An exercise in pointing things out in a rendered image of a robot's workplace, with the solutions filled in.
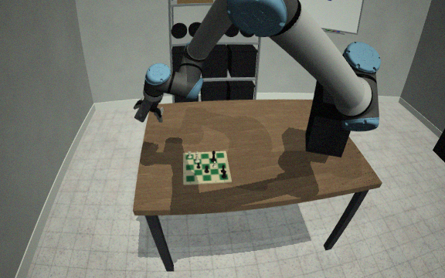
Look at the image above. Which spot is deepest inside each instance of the green and cream chessboard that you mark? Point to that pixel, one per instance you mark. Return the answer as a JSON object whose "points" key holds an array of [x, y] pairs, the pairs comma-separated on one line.
{"points": [[194, 176]]}

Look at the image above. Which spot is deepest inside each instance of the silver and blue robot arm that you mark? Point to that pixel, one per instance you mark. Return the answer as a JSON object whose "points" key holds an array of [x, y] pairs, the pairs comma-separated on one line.
{"points": [[301, 37]]}

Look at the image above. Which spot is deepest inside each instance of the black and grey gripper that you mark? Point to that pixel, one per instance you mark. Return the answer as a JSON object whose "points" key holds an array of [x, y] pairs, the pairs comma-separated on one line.
{"points": [[157, 112]]}

